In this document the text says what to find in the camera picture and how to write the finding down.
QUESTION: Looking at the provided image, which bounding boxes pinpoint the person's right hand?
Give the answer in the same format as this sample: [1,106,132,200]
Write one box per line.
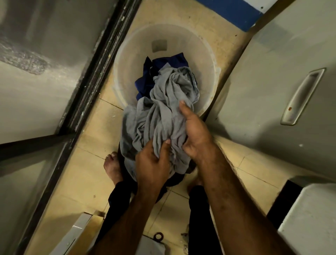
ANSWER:
[179,101,221,169]

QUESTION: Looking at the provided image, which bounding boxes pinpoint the person's left hand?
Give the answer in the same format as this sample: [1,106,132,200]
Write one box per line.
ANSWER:
[135,139,173,196]

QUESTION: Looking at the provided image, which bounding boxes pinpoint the grey cloth garment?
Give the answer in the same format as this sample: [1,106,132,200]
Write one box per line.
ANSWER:
[119,66,201,182]

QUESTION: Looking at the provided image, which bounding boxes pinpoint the person's left forearm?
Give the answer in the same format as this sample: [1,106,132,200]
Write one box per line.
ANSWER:
[89,184,174,255]

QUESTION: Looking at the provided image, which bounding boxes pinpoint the person's right forearm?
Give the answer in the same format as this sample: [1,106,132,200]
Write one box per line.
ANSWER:
[195,147,291,255]

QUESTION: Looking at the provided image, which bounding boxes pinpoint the person's left foot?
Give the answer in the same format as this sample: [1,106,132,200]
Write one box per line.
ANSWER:
[103,151,124,186]

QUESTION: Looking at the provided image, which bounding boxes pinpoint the person's black trousers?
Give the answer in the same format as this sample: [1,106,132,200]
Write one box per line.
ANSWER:
[94,142,224,255]

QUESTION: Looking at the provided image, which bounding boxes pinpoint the dark blue cloth garment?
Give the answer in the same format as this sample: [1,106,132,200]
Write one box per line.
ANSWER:
[135,52,190,102]

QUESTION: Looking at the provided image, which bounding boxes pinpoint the grey refrigerator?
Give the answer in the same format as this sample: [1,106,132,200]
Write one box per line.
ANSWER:
[204,0,336,182]

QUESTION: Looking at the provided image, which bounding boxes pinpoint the translucent white plastic bucket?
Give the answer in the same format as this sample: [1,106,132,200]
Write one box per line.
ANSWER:
[112,24,221,119]

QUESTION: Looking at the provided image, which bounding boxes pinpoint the white board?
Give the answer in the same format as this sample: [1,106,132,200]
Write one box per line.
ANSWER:
[43,212,93,255]

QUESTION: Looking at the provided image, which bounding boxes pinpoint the blue and white mat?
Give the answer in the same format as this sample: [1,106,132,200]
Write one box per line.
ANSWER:
[195,0,279,33]

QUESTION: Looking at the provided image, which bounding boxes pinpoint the white appliance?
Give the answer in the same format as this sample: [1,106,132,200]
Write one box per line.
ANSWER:
[277,181,336,255]

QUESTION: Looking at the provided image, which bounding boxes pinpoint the glass door with dark frame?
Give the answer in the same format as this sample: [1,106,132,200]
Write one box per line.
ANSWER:
[0,0,143,255]

